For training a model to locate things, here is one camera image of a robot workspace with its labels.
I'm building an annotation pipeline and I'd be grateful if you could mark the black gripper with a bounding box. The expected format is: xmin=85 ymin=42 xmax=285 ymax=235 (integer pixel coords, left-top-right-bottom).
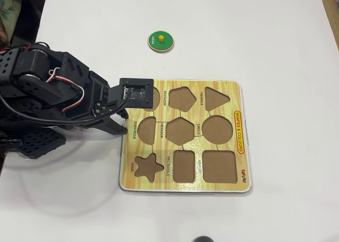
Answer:
xmin=69 ymin=71 xmax=130 ymax=136

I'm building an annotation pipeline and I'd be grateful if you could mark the green round puzzle piece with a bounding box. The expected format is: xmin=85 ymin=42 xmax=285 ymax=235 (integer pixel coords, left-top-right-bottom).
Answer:
xmin=147 ymin=30 xmax=174 ymax=53

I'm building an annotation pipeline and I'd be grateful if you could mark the wooden shape puzzle board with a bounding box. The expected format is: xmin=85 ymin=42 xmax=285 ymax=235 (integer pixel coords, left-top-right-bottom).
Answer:
xmin=118 ymin=79 xmax=252 ymax=194

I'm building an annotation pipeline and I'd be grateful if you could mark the floral patterned cloth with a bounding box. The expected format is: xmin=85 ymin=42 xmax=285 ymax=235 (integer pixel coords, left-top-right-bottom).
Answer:
xmin=0 ymin=0 xmax=21 ymax=48

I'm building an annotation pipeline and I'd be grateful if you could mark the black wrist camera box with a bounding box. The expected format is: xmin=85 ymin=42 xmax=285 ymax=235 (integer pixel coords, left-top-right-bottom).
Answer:
xmin=119 ymin=77 xmax=155 ymax=111

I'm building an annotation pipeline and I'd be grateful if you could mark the red white servo wire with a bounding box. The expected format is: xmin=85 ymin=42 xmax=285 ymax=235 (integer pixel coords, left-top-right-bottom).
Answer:
xmin=47 ymin=68 xmax=85 ymax=113

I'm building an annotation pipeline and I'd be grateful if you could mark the black waffle base plate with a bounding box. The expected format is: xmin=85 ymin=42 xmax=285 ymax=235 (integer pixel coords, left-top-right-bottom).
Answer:
xmin=20 ymin=127 xmax=67 ymax=160

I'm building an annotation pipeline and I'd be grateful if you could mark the black camera cable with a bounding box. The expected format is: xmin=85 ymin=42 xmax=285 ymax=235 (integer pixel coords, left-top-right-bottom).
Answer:
xmin=0 ymin=93 xmax=130 ymax=126

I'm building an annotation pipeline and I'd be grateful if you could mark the thin red wire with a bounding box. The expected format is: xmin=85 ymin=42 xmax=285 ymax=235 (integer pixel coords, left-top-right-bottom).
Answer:
xmin=25 ymin=42 xmax=51 ymax=52

